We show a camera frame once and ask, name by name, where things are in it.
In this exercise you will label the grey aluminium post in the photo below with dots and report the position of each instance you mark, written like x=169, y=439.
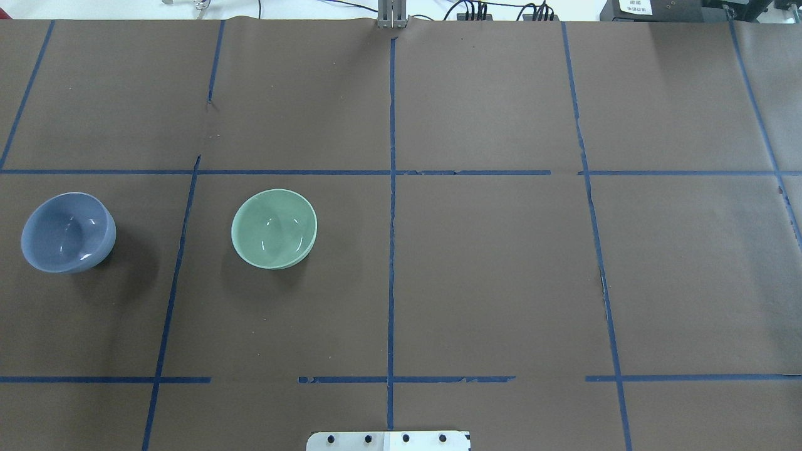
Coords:
x=392, y=14

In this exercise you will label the brown paper table cover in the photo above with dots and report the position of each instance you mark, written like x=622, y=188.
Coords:
x=558, y=236

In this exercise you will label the blue ceramic bowl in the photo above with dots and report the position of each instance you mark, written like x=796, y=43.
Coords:
x=69, y=233

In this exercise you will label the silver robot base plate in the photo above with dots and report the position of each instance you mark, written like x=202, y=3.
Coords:
x=391, y=440

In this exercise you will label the black device with label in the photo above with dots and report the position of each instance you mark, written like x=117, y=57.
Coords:
x=661, y=11

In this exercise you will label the green ceramic bowl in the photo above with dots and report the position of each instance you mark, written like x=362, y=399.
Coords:
x=274, y=229

